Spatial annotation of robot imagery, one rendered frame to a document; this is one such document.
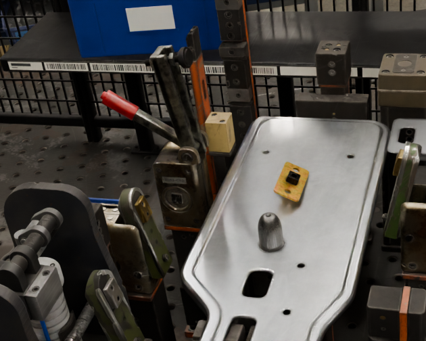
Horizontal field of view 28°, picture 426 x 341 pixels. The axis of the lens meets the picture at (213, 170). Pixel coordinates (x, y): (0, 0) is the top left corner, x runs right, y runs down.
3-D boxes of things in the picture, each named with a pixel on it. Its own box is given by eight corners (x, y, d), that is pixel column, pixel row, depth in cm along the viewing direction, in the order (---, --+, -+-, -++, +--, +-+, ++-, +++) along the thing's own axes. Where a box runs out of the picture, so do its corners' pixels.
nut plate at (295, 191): (297, 203, 117) (300, 196, 116) (272, 191, 117) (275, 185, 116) (309, 172, 124) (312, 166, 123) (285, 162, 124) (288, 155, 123)
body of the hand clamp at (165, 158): (224, 342, 139) (194, 165, 120) (184, 337, 141) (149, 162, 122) (233, 316, 144) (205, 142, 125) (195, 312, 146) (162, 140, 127)
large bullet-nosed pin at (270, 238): (281, 261, 110) (277, 221, 107) (258, 259, 111) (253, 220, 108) (287, 246, 113) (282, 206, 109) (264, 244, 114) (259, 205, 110)
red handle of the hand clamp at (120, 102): (196, 152, 120) (99, 96, 119) (190, 162, 121) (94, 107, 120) (205, 137, 123) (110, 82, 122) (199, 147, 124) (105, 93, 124)
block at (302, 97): (372, 245, 155) (366, 101, 138) (307, 240, 158) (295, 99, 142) (374, 235, 157) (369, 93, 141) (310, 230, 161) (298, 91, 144)
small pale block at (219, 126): (251, 306, 146) (226, 124, 126) (232, 303, 147) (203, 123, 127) (256, 291, 148) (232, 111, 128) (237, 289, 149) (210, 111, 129)
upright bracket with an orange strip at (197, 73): (232, 293, 149) (192, 34, 121) (225, 293, 149) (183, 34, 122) (237, 282, 151) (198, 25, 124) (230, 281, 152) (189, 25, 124)
